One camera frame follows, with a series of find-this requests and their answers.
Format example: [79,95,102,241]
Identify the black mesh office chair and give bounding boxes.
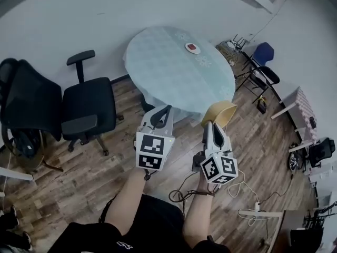
[0,57,63,172]

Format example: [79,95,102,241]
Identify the black folding chair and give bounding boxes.
[236,65,281,104]

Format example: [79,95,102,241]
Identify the white cable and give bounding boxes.
[226,170,260,204]

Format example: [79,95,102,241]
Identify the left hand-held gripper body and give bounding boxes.
[135,123,176,172]

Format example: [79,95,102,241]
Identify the person's right forearm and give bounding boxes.
[182,177,215,245]

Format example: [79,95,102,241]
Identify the white metal bar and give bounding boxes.
[239,209,284,218]

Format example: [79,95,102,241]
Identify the pile of tangled cables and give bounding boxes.
[216,42,243,66]

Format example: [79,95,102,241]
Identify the black high-back office chair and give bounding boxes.
[307,137,336,169]

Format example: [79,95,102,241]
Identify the white desk board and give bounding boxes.
[0,167,34,182]

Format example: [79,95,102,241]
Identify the black shoe white sole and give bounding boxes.
[22,230,33,251]
[9,205,20,228]

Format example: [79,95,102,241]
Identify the white router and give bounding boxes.
[225,33,248,50]

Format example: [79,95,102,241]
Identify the black backpack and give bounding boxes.
[12,129,43,160]

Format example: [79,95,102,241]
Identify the person's left forearm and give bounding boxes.
[104,167,148,228]

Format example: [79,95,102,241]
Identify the pink white patterned cover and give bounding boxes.
[295,87,319,142]

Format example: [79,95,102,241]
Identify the round light blue table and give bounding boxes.
[123,26,236,121]

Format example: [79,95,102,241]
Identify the person's black shirt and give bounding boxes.
[46,193,230,253]

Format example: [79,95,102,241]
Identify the round black disc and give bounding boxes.
[288,152,300,172]

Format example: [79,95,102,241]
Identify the white round dish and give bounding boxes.
[184,42,202,55]

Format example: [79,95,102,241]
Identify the white desk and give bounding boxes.
[270,86,318,152]

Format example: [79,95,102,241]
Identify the black cable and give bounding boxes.
[168,171,216,204]

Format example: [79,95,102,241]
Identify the yellow black toolbox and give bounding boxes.
[256,95,268,113]

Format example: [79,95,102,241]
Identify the black padded office chair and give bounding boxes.
[61,49,125,157]

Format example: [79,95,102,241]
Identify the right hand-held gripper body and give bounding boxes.
[200,146,239,186]

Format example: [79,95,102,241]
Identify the blue chair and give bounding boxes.
[251,42,275,69]

